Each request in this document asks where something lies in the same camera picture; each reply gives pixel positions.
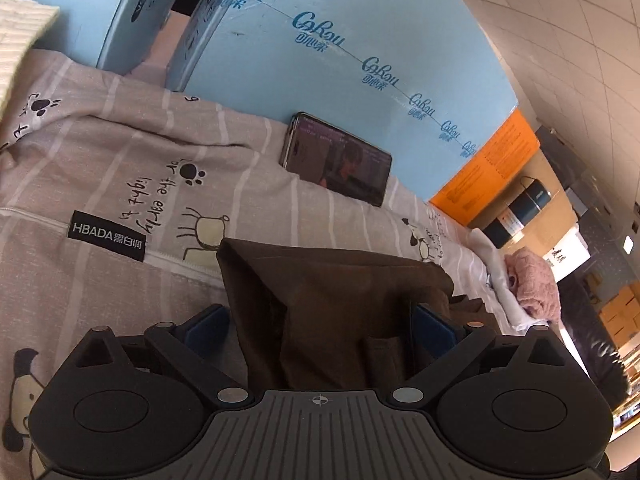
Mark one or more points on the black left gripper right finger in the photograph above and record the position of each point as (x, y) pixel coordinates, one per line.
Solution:
(454, 349)

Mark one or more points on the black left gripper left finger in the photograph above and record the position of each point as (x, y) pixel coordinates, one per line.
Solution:
(185, 351)

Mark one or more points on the brown button-up garment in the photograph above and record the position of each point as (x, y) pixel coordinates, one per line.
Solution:
(334, 319)

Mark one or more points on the pink knitted garment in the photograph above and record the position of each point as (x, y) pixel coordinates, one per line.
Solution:
(532, 283)

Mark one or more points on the orange cardboard box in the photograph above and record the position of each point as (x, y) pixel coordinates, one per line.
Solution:
(485, 176)

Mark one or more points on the striped cartoon dog bedsheet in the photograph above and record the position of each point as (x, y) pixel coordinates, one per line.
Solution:
(115, 195)

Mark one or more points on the brown cardboard box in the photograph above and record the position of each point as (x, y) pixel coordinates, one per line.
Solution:
(550, 225)

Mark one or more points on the dark blue thermos bottle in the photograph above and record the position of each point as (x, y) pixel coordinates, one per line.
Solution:
(518, 214)

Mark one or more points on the black smartphone playing video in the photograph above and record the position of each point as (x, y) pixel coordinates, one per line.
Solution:
(323, 154)

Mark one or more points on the large light blue carton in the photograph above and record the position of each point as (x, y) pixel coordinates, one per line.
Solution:
(415, 78)

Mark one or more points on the cream knitted sweater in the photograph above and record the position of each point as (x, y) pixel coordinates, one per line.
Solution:
(22, 23)

